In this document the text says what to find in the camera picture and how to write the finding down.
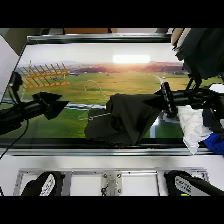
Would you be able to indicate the dark brown garment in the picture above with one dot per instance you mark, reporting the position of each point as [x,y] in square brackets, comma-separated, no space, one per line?
[123,120]

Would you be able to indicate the silver frame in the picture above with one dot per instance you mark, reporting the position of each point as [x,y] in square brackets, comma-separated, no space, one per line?
[111,183]

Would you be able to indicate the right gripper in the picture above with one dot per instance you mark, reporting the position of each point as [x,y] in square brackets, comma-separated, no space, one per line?
[155,100]

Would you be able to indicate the black garment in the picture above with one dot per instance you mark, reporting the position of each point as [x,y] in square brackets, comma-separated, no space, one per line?
[205,50]

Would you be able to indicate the beige garment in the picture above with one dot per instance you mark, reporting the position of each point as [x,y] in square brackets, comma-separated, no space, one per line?
[176,35]

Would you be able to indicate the blue garment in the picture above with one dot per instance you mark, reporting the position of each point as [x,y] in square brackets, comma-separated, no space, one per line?
[215,144]

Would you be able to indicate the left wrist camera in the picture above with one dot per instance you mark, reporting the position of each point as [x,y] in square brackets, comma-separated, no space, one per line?
[15,80]

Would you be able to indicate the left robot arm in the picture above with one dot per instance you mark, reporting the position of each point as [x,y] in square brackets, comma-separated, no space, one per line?
[18,115]

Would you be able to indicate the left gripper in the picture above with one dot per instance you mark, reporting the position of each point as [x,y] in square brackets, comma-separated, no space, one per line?
[42,105]

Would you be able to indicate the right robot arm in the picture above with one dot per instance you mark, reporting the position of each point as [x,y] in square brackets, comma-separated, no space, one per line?
[188,97]

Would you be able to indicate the wooden hanger rack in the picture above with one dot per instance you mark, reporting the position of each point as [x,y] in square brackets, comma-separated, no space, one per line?
[46,76]

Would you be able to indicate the white garment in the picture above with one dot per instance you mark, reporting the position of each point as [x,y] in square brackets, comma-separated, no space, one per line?
[191,128]

